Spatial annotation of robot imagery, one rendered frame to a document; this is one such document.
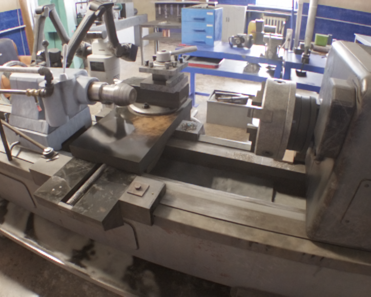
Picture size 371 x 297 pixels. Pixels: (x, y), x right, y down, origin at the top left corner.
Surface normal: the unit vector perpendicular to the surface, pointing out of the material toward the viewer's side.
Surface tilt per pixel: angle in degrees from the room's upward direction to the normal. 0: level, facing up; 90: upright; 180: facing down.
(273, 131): 79
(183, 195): 0
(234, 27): 90
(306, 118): 50
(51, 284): 0
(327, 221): 90
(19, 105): 70
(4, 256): 0
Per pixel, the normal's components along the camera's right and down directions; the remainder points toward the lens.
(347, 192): -0.34, 0.53
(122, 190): 0.00, -0.83
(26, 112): -0.31, 0.15
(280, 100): -0.22, -0.30
